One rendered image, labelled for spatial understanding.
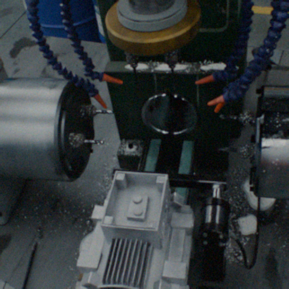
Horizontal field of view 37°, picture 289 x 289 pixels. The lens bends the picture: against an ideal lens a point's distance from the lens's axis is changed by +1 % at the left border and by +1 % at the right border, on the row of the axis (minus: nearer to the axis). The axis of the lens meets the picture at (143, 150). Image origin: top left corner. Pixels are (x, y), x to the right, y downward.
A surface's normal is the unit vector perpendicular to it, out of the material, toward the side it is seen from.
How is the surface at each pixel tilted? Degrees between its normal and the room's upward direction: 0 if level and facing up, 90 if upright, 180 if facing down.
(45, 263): 0
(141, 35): 0
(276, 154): 54
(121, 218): 0
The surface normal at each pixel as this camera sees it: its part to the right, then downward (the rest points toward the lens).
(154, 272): 0.47, -0.51
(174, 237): -0.12, -0.66
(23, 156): -0.22, 0.52
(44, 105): -0.17, -0.41
